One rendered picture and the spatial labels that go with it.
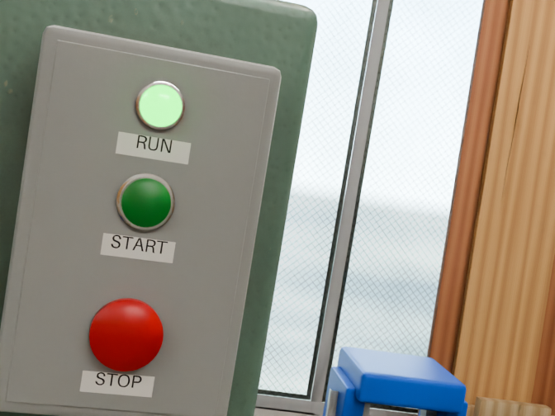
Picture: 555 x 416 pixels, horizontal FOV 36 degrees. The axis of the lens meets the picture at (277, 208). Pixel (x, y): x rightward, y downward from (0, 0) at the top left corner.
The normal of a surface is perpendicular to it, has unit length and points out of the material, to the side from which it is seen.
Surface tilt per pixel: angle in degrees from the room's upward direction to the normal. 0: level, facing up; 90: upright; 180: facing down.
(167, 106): 90
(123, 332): 90
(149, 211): 93
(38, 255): 90
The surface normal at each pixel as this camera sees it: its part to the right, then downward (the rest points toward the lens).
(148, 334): 0.39, 0.08
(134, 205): 0.18, 0.11
